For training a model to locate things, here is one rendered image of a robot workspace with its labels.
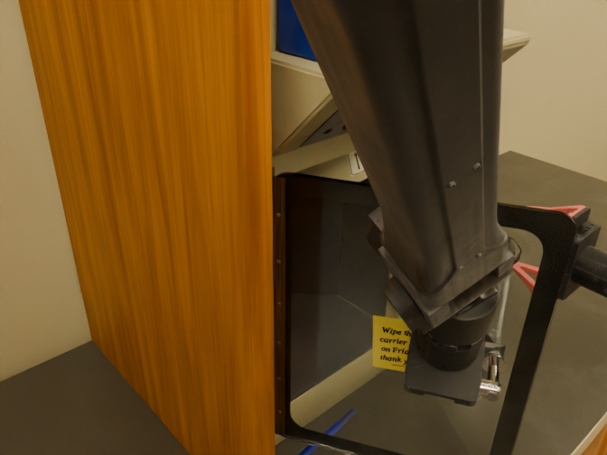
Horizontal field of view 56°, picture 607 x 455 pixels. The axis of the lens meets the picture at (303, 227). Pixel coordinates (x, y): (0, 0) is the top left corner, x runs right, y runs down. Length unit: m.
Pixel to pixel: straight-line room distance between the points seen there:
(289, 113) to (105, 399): 0.62
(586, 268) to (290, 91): 0.50
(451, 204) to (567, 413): 0.82
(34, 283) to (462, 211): 0.88
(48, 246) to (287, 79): 0.61
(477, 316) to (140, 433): 0.62
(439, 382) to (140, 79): 0.40
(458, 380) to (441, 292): 0.21
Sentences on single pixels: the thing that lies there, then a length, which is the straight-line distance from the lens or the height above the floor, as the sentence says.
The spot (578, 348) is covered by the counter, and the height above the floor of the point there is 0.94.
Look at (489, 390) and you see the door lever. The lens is 0.64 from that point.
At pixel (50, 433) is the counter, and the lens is 0.98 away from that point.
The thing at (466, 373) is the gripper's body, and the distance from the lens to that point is 0.55.
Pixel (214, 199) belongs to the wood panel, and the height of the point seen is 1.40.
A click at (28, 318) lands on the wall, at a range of 1.09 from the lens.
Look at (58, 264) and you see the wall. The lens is 1.05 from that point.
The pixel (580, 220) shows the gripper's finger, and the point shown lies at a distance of 0.88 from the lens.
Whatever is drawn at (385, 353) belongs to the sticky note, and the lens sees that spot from 0.69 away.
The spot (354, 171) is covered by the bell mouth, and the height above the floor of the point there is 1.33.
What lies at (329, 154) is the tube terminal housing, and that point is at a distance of 0.68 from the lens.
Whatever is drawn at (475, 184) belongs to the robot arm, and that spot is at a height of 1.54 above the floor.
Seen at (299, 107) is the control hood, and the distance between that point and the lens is 0.53.
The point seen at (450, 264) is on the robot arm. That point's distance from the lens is 0.32.
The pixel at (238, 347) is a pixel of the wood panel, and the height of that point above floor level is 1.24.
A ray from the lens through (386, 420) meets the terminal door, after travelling 0.76.
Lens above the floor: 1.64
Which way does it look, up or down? 30 degrees down
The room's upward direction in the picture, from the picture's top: 1 degrees clockwise
